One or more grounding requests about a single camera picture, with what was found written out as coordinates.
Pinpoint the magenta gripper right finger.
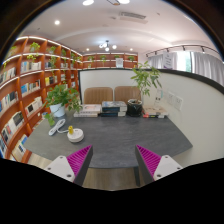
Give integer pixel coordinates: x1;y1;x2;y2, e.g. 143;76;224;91
135;145;182;184

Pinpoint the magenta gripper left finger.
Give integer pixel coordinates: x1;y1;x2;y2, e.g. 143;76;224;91
45;145;93;186

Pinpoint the yellow charger plug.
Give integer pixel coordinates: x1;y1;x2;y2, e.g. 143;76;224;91
68;126;74;134

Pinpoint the round white power socket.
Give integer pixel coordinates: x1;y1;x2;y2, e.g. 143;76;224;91
67;128;84;143

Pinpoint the right stack of books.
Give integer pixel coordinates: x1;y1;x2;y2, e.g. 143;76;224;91
143;106;168;118

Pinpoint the left stack of books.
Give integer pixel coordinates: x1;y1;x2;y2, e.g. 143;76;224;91
74;104;101;117

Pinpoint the middle stack of dark books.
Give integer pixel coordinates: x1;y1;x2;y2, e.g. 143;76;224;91
101;101;127;117

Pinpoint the green plant in white pot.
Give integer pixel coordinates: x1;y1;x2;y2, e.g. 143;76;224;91
43;84;82;126

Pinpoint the right tan chair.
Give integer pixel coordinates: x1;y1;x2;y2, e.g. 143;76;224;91
114;86;141;103

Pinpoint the green plant in black pot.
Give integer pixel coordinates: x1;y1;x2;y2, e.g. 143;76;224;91
127;61;161;117

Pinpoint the orange wooden bookshelf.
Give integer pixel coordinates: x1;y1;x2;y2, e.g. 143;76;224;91
0;36;138;162

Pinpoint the white curtain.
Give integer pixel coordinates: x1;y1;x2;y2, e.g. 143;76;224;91
148;51;224;86

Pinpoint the ceiling light fixture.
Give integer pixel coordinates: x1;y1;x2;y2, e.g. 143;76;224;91
99;40;117;52

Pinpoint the white power cable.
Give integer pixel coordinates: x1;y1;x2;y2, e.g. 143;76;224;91
48;118;70;137

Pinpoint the white wall socket panel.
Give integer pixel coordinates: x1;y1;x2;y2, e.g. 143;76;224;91
167;92;183;110

